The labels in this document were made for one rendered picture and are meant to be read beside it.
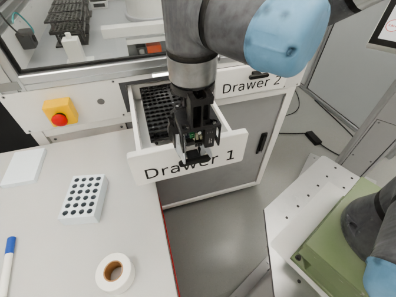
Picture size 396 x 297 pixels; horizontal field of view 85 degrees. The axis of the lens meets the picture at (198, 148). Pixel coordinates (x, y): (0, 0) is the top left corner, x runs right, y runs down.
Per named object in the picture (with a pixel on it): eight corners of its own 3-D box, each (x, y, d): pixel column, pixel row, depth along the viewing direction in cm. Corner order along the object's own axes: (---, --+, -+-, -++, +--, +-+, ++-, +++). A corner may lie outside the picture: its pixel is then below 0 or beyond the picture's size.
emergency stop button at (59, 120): (69, 126, 64) (63, 115, 61) (55, 129, 64) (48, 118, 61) (70, 120, 66) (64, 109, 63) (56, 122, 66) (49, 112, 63)
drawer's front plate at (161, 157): (242, 161, 60) (249, 132, 52) (137, 186, 55) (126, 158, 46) (239, 156, 61) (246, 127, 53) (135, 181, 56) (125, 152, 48)
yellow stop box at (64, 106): (78, 124, 67) (68, 105, 62) (52, 129, 66) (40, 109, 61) (79, 114, 71) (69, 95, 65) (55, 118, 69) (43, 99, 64)
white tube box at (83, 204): (99, 223, 54) (93, 215, 51) (64, 225, 54) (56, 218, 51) (108, 181, 62) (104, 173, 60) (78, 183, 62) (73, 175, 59)
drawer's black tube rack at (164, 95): (211, 137, 64) (213, 119, 59) (152, 149, 61) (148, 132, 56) (191, 95, 78) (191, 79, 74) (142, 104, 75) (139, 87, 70)
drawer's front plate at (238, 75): (283, 87, 86) (293, 60, 77) (214, 99, 80) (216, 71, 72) (281, 85, 87) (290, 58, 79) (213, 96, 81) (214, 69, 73)
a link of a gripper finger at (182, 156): (177, 178, 47) (180, 148, 40) (171, 158, 51) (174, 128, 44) (191, 175, 48) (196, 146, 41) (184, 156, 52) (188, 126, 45)
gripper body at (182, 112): (181, 156, 39) (176, 101, 31) (171, 126, 45) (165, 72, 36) (220, 147, 41) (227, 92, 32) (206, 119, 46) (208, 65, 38)
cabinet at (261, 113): (261, 189, 149) (302, 85, 90) (105, 231, 129) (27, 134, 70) (214, 108, 210) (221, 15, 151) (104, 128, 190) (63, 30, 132)
